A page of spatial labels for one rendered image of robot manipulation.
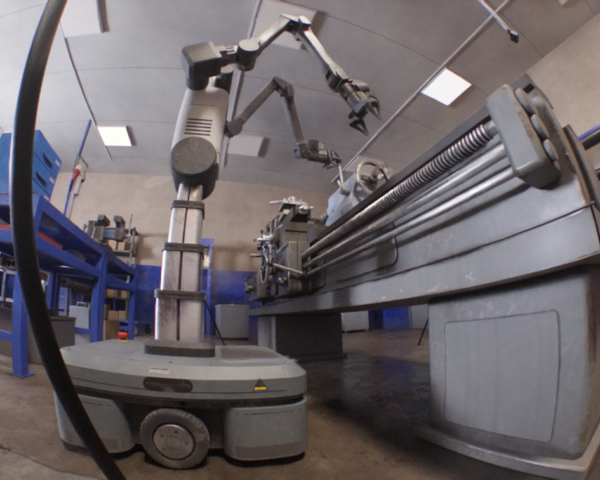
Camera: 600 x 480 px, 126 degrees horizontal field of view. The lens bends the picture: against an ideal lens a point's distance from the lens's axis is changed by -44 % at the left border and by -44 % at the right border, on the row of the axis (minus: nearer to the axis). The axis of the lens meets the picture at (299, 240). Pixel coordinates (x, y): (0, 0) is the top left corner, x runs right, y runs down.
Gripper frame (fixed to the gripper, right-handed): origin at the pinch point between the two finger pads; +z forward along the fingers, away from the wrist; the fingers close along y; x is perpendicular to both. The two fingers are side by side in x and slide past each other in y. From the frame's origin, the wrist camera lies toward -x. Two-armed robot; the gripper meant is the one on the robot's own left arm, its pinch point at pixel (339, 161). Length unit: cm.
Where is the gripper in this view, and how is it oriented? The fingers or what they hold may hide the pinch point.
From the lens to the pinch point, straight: 165.7
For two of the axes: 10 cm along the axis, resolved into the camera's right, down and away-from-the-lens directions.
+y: -3.2, 3.7, 8.7
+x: 0.6, 9.3, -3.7
